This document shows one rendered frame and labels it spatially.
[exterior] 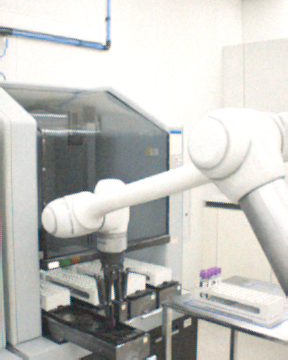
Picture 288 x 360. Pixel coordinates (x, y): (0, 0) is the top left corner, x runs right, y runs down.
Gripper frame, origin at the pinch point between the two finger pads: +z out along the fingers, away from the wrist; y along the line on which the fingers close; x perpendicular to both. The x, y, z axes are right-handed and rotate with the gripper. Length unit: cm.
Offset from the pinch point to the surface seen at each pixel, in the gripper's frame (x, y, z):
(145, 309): -11.5, -26.8, 8.9
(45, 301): -22.5, 9.5, -0.5
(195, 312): 14.5, -22.9, 2.5
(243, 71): -110, -254, -110
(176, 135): -20, -55, -55
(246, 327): 34.1, -22.4, 2.5
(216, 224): -118, -224, 17
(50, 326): -17.7, 11.3, 6.4
